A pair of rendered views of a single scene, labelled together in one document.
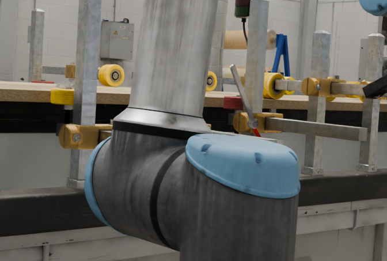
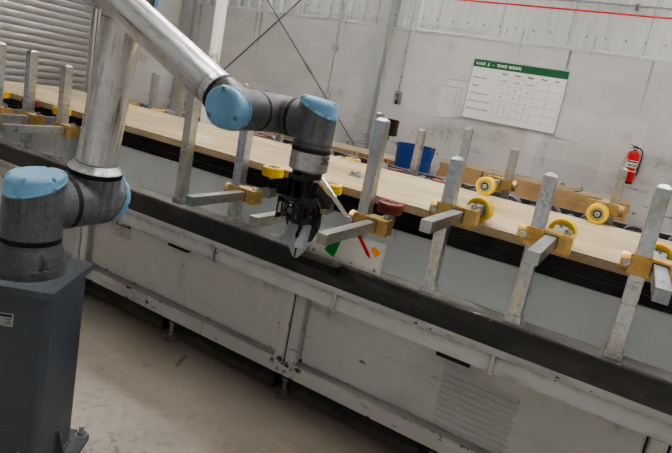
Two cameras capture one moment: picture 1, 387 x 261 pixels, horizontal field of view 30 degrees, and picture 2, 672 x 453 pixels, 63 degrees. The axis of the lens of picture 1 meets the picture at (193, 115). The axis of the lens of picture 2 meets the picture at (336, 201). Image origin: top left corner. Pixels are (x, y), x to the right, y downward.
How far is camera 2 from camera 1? 203 cm
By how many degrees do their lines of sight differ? 68
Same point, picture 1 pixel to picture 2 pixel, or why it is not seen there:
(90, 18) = not seen: hidden behind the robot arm
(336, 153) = (564, 306)
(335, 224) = (459, 354)
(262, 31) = (375, 147)
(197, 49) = (85, 128)
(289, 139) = (491, 266)
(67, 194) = (214, 220)
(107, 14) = not seen: outside the picture
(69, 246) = (226, 253)
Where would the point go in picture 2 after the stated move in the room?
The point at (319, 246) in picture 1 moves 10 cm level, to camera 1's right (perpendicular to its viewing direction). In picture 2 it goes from (535, 397) to (558, 417)
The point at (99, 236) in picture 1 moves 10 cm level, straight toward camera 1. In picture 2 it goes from (240, 255) to (212, 254)
